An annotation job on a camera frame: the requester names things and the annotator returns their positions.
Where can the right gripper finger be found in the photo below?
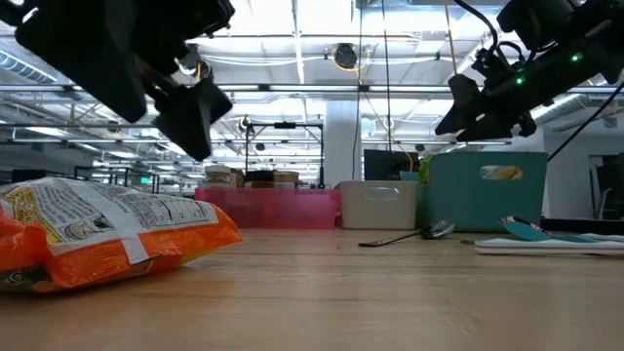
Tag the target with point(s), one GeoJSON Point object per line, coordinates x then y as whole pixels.
{"type": "Point", "coordinates": [465, 97]}
{"type": "Point", "coordinates": [482, 129]}

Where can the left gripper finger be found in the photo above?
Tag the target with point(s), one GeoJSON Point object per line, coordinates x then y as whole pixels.
{"type": "Point", "coordinates": [190, 122]}
{"type": "Point", "coordinates": [83, 58]}

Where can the brown food pouch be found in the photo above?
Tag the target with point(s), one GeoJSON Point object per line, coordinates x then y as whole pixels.
{"type": "Point", "coordinates": [238, 179]}

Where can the orange spice jar black lid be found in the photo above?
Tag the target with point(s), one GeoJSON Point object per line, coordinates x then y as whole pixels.
{"type": "Point", "coordinates": [258, 175]}

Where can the blue ramen noodle packet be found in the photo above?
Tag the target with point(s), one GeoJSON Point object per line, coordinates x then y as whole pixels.
{"type": "Point", "coordinates": [408, 175]}

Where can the teal spoon with pink pattern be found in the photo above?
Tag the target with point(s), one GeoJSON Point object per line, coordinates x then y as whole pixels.
{"type": "Point", "coordinates": [524, 231]}

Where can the dark metal spoon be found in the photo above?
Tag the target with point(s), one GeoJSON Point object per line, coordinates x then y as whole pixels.
{"type": "Point", "coordinates": [436, 230]}

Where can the tan open-top spice jar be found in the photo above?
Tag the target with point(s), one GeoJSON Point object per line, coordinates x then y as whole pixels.
{"type": "Point", "coordinates": [286, 178]}

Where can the orange ramen noodle packet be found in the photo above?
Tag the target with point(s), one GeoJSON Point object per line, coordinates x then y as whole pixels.
{"type": "Point", "coordinates": [146, 244]}

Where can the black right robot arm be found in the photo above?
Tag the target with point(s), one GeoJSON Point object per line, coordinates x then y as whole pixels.
{"type": "Point", "coordinates": [595, 53]}

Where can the teal plastic bin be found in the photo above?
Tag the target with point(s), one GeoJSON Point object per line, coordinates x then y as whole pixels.
{"type": "Point", "coordinates": [453, 205]}

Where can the black rig stand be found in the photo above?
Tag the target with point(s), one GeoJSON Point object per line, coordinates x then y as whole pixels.
{"type": "Point", "coordinates": [284, 125]}

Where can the black computer monitor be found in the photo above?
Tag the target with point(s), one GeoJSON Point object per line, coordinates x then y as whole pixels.
{"type": "Point", "coordinates": [390, 166]}

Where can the pink plastic tray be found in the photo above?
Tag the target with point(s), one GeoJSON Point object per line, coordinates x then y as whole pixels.
{"type": "Point", "coordinates": [268, 209]}

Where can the white plastic bin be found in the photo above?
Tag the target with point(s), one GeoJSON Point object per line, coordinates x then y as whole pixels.
{"type": "Point", "coordinates": [351, 209]}

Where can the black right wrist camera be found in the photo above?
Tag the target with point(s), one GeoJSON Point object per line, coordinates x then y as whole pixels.
{"type": "Point", "coordinates": [536, 19]}

